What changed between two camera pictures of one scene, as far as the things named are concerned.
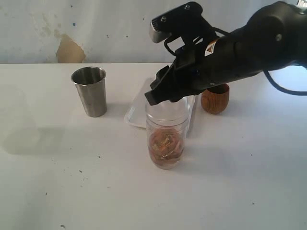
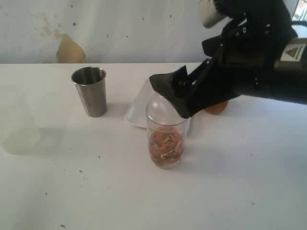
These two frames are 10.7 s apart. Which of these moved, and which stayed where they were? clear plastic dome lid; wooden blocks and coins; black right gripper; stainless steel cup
Moved: black right gripper
Stayed: wooden blocks and coins; clear plastic dome lid; stainless steel cup
